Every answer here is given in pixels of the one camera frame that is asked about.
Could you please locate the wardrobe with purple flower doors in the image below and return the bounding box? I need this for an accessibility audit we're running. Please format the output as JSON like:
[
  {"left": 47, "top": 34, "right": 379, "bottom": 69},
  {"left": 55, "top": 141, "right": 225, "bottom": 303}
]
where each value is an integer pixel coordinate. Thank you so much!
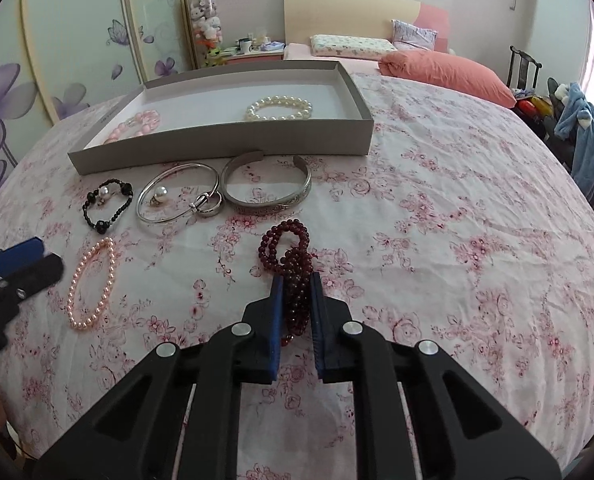
[{"left": 0, "top": 0, "right": 198, "bottom": 221}]

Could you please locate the pink nightstand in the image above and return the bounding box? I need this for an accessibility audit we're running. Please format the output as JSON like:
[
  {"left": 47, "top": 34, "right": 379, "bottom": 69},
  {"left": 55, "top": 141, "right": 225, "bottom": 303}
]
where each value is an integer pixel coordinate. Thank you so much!
[{"left": 224, "top": 50, "right": 284, "bottom": 64}]

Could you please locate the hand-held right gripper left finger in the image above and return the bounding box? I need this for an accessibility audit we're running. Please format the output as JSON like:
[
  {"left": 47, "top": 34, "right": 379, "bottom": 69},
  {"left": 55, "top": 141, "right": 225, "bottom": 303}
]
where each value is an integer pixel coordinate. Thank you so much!
[{"left": 32, "top": 275, "right": 285, "bottom": 480}]

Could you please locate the thin silver bangle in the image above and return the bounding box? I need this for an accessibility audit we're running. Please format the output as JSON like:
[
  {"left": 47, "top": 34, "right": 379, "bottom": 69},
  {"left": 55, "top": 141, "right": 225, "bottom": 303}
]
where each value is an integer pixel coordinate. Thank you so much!
[{"left": 136, "top": 162, "right": 222, "bottom": 224}]

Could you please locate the clear tube of plush toys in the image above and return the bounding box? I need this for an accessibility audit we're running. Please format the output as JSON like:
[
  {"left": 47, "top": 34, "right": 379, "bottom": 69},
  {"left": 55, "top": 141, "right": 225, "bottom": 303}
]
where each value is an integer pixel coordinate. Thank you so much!
[{"left": 187, "top": 0, "right": 224, "bottom": 68}]

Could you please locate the dark wooden chair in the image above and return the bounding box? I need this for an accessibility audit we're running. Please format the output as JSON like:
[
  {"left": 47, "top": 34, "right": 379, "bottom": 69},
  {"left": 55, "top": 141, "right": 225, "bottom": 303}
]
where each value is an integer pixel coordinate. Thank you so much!
[{"left": 507, "top": 45, "right": 542, "bottom": 92}]

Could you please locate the shallow grey cardboard box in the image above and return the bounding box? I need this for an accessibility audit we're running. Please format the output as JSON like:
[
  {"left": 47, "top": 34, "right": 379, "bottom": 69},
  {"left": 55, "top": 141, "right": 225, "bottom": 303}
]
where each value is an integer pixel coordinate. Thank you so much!
[{"left": 67, "top": 60, "right": 375, "bottom": 176}]

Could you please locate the dark red bead bracelet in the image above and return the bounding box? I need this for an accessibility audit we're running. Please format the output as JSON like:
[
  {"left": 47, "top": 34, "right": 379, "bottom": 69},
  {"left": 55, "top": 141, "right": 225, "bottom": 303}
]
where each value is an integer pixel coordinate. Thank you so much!
[{"left": 258, "top": 220, "right": 318, "bottom": 348}]

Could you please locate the purple patterned pillow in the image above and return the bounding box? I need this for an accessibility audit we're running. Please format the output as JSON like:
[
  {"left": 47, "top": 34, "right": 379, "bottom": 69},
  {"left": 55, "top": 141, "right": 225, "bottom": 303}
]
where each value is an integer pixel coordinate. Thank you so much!
[{"left": 391, "top": 19, "right": 438, "bottom": 52}]

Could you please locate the white pearl bracelet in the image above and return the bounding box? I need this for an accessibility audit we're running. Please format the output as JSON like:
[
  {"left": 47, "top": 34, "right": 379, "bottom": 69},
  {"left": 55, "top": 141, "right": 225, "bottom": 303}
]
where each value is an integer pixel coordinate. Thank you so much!
[{"left": 245, "top": 96, "right": 313, "bottom": 122}]

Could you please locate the wide silver cuff bangle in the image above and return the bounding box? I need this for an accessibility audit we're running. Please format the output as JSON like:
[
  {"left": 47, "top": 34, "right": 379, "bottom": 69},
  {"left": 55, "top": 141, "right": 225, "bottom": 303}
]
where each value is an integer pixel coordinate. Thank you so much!
[{"left": 220, "top": 151, "right": 312, "bottom": 211}]

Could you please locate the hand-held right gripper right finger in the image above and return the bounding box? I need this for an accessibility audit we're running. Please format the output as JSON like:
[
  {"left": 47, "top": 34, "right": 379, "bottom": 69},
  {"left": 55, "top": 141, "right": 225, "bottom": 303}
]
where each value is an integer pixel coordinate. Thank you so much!
[{"left": 309, "top": 271, "right": 562, "bottom": 480}]

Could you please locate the white floral pillow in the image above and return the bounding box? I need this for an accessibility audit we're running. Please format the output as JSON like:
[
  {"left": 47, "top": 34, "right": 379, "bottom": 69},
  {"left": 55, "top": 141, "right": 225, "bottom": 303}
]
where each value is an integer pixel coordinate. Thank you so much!
[{"left": 309, "top": 35, "right": 398, "bottom": 58}]

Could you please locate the folded salmon pink quilt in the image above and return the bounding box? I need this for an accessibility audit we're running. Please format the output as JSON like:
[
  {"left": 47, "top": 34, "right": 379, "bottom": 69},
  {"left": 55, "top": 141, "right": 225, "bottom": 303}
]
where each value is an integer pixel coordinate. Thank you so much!
[{"left": 378, "top": 50, "right": 518, "bottom": 108}]

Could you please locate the silver ring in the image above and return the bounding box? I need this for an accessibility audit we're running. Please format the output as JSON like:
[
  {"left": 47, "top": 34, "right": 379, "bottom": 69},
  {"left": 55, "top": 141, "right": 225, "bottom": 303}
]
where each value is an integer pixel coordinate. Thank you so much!
[{"left": 198, "top": 191, "right": 224, "bottom": 218}]

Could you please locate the pink pearl bracelet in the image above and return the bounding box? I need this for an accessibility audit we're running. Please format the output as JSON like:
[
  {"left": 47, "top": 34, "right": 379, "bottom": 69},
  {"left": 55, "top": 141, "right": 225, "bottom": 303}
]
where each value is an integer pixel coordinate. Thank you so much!
[{"left": 67, "top": 237, "right": 115, "bottom": 331}]

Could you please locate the colourful toys pile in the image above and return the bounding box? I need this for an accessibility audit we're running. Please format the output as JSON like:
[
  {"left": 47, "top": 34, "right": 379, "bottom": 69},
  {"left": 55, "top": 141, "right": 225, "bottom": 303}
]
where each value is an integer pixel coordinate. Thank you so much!
[{"left": 516, "top": 94, "right": 552, "bottom": 122}]

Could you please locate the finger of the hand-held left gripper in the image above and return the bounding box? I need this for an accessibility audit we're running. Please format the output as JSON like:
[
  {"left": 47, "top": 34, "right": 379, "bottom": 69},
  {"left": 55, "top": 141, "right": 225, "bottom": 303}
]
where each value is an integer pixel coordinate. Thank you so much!
[
  {"left": 0, "top": 253, "right": 64, "bottom": 308},
  {"left": 0, "top": 237, "right": 45, "bottom": 278}
]

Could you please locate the cream and pink headboard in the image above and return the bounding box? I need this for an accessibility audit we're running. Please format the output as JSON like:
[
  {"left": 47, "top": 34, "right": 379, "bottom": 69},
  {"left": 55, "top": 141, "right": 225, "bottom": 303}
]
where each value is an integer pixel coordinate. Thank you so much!
[{"left": 283, "top": 0, "right": 450, "bottom": 53}]

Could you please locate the blue fleece garment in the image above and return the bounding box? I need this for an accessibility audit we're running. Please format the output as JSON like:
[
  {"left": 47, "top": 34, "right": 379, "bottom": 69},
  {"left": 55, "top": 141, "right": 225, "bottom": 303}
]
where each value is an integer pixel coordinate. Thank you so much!
[{"left": 554, "top": 82, "right": 594, "bottom": 206}]

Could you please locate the pale pink chunky bead bracelet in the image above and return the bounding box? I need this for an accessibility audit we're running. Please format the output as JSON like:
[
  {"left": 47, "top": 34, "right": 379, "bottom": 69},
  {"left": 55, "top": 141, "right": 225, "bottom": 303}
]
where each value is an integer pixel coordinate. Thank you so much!
[{"left": 103, "top": 113, "right": 163, "bottom": 145}]

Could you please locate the black bead bracelet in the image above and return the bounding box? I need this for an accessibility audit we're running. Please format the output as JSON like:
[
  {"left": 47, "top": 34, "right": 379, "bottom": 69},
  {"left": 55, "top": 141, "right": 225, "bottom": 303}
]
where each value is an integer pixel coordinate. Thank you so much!
[{"left": 83, "top": 178, "right": 134, "bottom": 234}]

